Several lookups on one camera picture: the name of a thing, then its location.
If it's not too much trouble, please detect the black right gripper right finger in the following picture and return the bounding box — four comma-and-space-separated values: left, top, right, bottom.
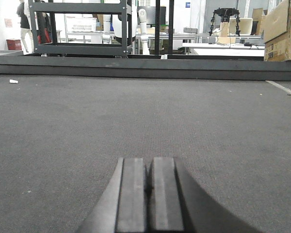
149, 157, 258, 233

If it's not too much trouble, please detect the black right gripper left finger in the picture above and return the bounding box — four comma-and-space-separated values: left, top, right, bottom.
77, 158, 146, 233

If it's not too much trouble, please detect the dark grey table mat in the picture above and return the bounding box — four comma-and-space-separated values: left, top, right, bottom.
0, 75, 291, 233

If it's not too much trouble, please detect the white work table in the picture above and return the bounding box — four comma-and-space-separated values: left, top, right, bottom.
182, 43, 265, 57

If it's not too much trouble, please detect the white plastic basket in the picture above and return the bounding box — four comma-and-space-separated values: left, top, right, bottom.
66, 17, 97, 32

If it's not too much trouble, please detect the black monitor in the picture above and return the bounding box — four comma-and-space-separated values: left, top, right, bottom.
137, 6, 166, 25

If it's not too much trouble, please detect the red bin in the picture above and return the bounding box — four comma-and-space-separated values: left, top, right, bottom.
6, 39, 22, 50

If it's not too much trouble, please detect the dark metal shelf rack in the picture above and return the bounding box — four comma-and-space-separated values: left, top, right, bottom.
25, 0, 137, 58

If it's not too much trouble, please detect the person in black jacket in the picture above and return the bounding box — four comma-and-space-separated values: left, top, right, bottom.
16, 0, 34, 53

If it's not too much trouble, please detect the large cardboard box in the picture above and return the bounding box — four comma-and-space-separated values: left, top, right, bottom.
264, 0, 291, 62

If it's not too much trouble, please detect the dark metal table rail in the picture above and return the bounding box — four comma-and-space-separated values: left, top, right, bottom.
0, 56, 291, 82

